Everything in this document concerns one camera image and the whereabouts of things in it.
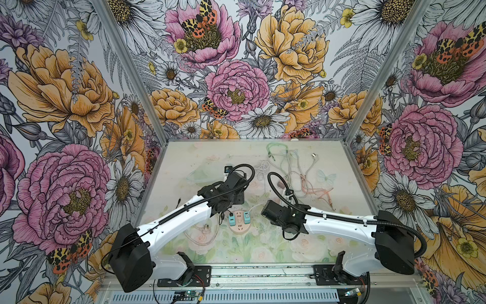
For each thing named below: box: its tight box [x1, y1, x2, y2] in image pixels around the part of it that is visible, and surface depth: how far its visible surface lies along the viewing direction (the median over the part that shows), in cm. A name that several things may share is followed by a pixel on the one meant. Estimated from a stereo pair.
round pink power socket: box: [229, 210, 252, 235], surface depth 87 cm
